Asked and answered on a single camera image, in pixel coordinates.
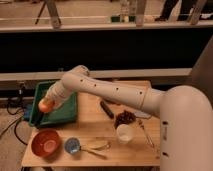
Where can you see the green plastic tray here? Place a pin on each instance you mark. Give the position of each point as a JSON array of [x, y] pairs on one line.
[[66, 113]]

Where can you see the orange apple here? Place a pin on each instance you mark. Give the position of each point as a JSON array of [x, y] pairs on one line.
[[45, 106]]

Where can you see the wooden spoon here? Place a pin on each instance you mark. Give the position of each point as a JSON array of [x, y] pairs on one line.
[[94, 147]]

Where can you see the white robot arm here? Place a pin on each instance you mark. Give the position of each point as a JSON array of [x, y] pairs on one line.
[[185, 113]]

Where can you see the white cup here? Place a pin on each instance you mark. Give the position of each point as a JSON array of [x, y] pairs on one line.
[[124, 133]]

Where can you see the grey cabinet at right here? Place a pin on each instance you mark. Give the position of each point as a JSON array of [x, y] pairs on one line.
[[202, 73]]

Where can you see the green box in background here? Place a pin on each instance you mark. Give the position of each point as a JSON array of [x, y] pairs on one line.
[[124, 19]]

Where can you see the red bowl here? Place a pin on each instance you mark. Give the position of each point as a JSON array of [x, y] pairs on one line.
[[45, 143]]

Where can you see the blue block beside tray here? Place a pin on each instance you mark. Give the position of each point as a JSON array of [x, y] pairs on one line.
[[27, 112]]

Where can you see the dark knife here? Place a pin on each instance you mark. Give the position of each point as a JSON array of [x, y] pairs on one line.
[[106, 109]]

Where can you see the small blue glass cup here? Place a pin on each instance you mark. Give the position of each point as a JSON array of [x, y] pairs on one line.
[[72, 145]]

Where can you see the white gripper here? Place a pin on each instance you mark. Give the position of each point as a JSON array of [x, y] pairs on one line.
[[57, 94]]

